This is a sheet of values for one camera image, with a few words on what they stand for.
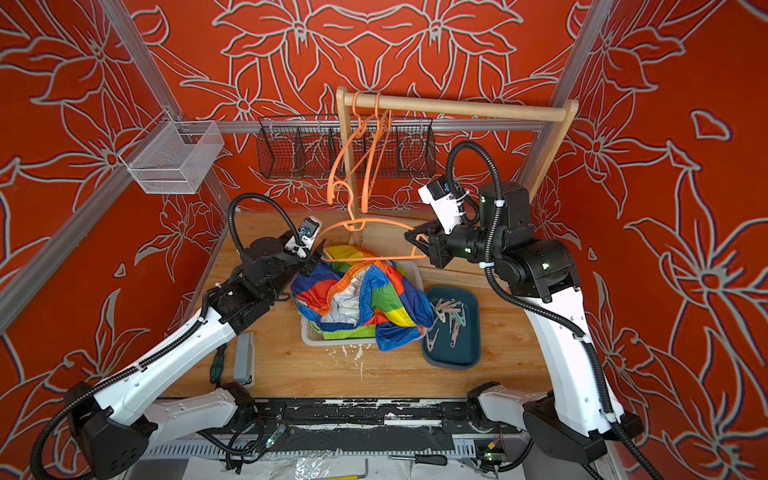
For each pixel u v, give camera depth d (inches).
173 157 36.4
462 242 19.2
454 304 36.2
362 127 28.9
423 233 19.8
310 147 39.4
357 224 24.3
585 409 13.7
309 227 22.8
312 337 31.2
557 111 24.9
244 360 30.6
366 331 31.8
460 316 35.4
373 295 28.3
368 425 28.6
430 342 33.3
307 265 24.9
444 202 18.4
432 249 18.7
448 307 35.4
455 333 33.5
